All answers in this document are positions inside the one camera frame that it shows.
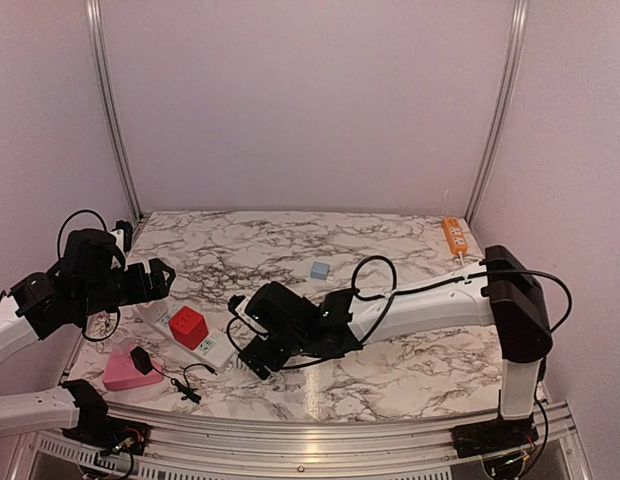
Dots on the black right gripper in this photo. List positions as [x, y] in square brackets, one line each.
[272, 359]

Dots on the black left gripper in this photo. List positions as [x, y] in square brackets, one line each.
[158, 289]

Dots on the red cube socket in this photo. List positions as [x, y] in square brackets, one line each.
[188, 327]

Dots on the light blue plug adapter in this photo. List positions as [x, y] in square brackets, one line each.
[320, 271]

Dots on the white multicolour power strip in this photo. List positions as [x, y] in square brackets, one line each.
[215, 350]

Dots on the black power adapter with cable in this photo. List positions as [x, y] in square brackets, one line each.
[143, 364]

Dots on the pink triangular power strip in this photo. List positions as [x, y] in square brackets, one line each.
[121, 374]

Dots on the orange power strip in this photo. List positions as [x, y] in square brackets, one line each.
[455, 237]

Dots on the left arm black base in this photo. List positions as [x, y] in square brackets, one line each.
[95, 427]

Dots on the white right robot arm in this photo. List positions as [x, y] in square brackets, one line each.
[497, 290]

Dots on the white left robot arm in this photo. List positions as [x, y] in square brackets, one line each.
[31, 396]

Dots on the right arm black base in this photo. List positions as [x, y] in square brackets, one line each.
[492, 436]

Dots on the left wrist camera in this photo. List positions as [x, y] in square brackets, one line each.
[123, 233]

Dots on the aluminium front rail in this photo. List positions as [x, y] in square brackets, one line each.
[198, 447]

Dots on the left aluminium frame post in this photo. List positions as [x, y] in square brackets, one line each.
[98, 43]

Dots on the aluminium frame post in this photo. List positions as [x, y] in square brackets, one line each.
[98, 43]
[508, 82]

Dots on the right aluminium frame post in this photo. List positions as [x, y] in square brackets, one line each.
[508, 82]

